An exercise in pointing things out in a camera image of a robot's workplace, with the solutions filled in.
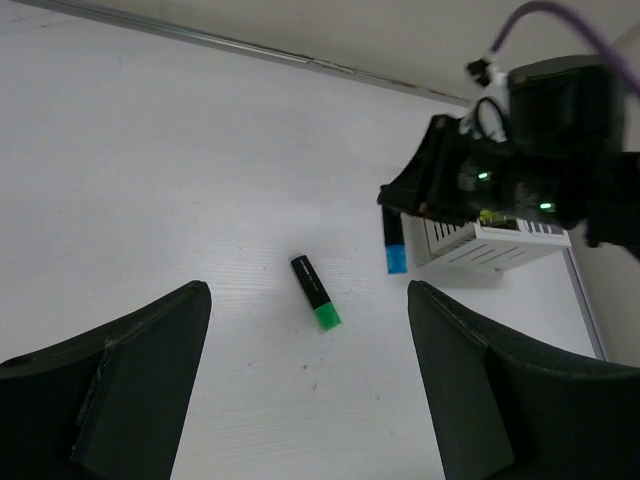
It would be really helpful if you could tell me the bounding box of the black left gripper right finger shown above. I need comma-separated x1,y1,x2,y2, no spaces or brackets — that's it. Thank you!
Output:
407,281,639,479

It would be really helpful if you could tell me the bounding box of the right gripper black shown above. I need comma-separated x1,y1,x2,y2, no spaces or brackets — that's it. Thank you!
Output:
377,55,639,254

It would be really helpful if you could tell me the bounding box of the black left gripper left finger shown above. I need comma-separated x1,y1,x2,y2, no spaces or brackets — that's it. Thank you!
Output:
1,281,212,479

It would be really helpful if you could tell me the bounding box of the blue cap highlighter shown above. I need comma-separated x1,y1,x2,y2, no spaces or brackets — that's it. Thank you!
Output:
381,207,408,275

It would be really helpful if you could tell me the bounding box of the yellow cap highlighter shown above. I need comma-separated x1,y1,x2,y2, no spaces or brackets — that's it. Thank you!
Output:
478,210,508,227

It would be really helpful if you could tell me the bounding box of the white slotted organizer box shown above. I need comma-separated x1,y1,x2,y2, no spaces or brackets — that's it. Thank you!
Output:
409,217,571,273

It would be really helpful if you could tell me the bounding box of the green cap highlighter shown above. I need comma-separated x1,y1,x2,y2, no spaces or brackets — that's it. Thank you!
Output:
290,255,342,331

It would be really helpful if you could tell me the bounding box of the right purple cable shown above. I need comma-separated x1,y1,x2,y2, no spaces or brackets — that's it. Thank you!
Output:
489,0,640,96

